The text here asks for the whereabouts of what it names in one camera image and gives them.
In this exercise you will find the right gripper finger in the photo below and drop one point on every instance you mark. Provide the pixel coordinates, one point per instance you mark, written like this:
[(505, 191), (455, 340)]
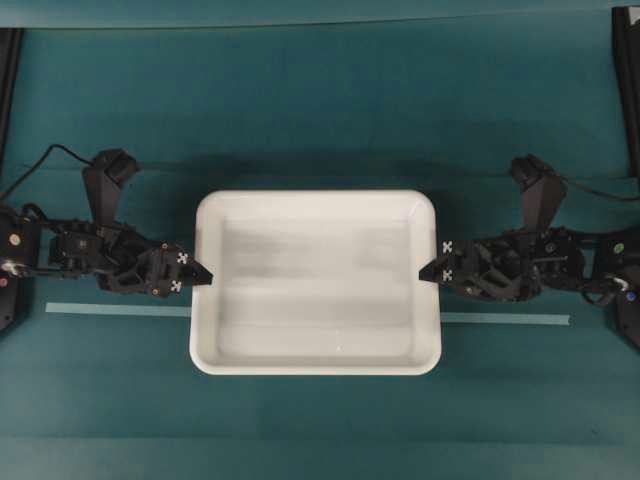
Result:
[(433, 277), (438, 264)]

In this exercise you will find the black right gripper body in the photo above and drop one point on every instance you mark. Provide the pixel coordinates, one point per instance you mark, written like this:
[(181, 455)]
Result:
[(515, 267)]

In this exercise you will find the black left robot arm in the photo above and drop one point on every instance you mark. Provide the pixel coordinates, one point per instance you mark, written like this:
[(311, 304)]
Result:
[(25, 241)]

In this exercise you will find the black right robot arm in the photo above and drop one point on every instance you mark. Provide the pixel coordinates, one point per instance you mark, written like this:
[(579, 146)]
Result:
[(612, 266)]

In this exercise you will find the light blue tape strip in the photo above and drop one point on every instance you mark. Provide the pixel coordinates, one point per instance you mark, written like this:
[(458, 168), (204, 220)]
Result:
[(115, 310)]

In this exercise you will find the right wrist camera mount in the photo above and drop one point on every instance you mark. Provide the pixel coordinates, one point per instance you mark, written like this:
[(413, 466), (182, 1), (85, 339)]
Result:
[(542, 191)]

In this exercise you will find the white plastic tray case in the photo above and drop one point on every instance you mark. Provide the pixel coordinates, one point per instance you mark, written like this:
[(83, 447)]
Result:
[(315, 283)]

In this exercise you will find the black left frame rail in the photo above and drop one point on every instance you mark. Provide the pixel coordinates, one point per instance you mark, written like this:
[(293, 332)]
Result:
[(10, 51)]

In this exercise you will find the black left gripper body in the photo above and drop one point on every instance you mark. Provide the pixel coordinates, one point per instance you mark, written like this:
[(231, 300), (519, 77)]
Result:
[(118, 257)]

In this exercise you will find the teal table cloth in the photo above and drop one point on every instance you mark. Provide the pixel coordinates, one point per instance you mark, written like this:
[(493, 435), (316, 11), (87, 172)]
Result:
[(442, 108)]

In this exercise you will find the black frame rail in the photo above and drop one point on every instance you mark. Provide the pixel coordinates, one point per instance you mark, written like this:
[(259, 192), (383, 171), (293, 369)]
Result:
[(625, 49), (10, 51)]

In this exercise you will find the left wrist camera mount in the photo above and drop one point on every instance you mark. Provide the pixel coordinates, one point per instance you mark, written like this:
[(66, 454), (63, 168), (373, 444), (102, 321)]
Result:
[(104, 180)]

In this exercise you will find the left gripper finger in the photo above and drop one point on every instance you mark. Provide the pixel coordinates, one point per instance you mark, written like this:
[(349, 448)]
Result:
[(198, 280), (193, 268)]

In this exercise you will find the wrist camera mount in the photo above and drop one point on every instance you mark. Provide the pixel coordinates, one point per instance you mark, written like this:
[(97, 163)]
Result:
[(542, 191), (104, 180)]

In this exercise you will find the black right frame rail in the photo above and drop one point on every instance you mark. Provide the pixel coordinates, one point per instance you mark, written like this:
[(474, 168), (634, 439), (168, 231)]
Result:
[(625, 49)]

